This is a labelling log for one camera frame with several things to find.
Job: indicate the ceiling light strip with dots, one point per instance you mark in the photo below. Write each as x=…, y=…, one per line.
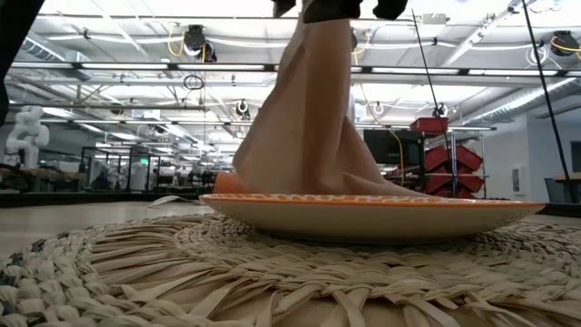
x=136, y=122
x=499, y=72
x=127, y=66

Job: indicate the wooden background desk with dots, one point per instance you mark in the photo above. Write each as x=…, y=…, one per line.
x=569, y=177

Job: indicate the red tilted storage bin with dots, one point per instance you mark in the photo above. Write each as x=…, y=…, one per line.
x=471, y=183
x=439, y=182
x=438, y=158
x=469, y=158

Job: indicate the brown background table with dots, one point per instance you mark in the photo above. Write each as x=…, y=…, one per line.
x=54, y=175

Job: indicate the black monitor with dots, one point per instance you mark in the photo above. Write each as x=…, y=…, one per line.
x=395, y=145

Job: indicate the round woven straw placemat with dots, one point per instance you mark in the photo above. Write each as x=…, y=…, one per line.
x=227, y=281

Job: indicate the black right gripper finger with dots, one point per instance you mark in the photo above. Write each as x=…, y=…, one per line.
x=390, y=9
x=282, y=5

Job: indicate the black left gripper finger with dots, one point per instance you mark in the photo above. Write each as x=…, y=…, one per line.
x=318, y=10
x=347, y=9

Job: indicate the orange plastic cup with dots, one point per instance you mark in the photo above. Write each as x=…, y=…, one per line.
x=227, y=184

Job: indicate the white wall panel box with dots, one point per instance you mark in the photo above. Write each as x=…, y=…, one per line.
x=517, y=181

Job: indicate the black aluminium table frame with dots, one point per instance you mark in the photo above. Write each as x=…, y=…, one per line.
x=68, y=199

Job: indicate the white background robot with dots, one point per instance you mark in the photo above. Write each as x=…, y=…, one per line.
x=29, y=136

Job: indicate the beige cloth napkin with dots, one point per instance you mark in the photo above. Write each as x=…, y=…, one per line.
x=308, y=113

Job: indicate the red flat crate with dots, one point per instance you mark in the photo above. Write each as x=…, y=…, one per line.
x=429, y=125

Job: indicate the black slanted pole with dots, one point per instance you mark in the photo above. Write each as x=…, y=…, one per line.
x=544, y=91

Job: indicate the grey chair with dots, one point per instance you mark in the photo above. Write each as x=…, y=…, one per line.
x=558, y=191

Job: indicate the black workstation frame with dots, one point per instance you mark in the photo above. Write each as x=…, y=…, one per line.
x=83, y=168

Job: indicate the orange patterned plate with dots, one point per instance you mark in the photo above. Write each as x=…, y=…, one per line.
x=363, y=222

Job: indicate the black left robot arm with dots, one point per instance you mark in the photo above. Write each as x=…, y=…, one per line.
x=13, y=36

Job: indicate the metal shelf rack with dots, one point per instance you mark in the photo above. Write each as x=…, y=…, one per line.
x=453, y=159

